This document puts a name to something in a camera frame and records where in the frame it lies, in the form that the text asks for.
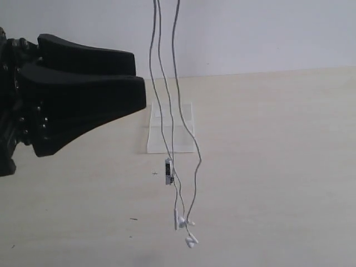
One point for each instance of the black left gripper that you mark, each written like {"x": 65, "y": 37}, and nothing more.
{"x": 48, "y": 109}

